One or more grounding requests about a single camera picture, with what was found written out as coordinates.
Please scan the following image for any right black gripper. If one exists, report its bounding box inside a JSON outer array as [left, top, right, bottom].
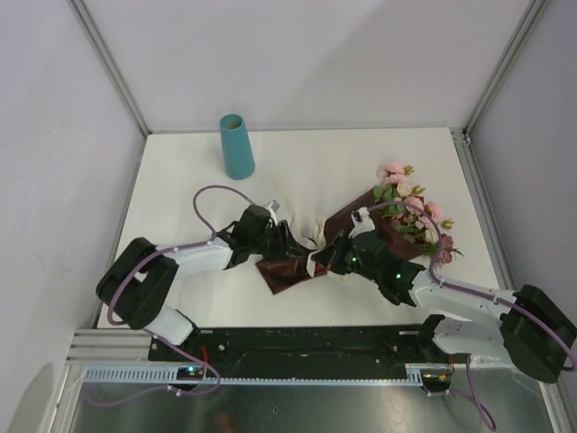
[[312, 231, 380, 284]]

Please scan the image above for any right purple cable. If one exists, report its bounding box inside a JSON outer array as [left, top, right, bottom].
[[367, 200, 577, 371]]

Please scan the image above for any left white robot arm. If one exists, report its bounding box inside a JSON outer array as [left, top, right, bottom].
[[96, 202, 304, 361]]

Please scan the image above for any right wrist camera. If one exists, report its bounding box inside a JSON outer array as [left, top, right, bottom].
[[352, 207, 374, 231]]

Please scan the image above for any teal conical vase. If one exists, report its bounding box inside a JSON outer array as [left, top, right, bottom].
[[219, 114, 255, 180]]

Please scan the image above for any cream ribbon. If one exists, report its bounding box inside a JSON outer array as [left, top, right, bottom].
[[257, 170, 332, 295]]

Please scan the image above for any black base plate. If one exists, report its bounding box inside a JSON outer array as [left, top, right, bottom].
[[148, 325, 452, 381]]

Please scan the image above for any dark red wrapping paper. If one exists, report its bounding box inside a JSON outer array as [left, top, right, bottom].
[[254, 186, 435, 296]]

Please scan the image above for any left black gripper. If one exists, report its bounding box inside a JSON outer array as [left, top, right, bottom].
[[249, 220, 304, 264]]

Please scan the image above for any grey slotted cable duct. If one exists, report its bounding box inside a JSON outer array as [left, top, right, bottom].
[[83, 363, 454, 387]]

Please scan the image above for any pink artificial flower bunch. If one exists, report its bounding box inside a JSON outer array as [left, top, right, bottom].
[[373, 162, 463, 267]]

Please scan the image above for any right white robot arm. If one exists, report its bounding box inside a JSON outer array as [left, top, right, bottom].
[[310, 231, 576, 383]]

